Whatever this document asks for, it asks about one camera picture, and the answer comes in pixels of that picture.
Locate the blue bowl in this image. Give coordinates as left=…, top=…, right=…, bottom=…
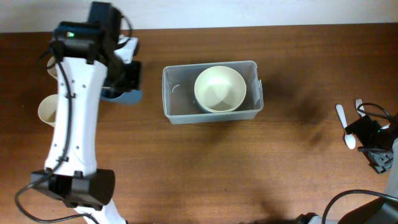
left=196, top=101, right=212, bottom=113

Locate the cream bowl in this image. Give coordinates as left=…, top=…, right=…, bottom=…
left=193, top=66, right=247, bottom=95
left=195, top=93, right=246, bottom=113

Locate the blue cup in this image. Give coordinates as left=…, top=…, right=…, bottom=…
left=100, top=89, right=143, bottom=105

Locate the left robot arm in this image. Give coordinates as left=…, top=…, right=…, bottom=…
left=29, top=1, right=142, bottom=223

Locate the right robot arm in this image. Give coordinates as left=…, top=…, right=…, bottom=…
left=294, top=115, right=397, bottom=223

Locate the clear plastic storage container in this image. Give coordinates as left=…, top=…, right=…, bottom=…
left=162, top=60, right=264, bottom=124

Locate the white plastic spoon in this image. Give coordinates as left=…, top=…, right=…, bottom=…
left=335, top=104, right=356, bottom=149

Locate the white plastic fork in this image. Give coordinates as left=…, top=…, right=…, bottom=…
left=355, top=99, right=366, bottom=117

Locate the cream cup far left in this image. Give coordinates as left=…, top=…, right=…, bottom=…
left=46, top=57, right=58, bottom=80

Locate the cream cup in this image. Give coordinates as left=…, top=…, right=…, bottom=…
left=46, top=57, right=58, bottom=80
left=37, top=94, right=58, bottom=128

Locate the cream cup near left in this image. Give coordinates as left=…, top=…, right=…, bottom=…
left=37, top=94, right=58, bottom=128

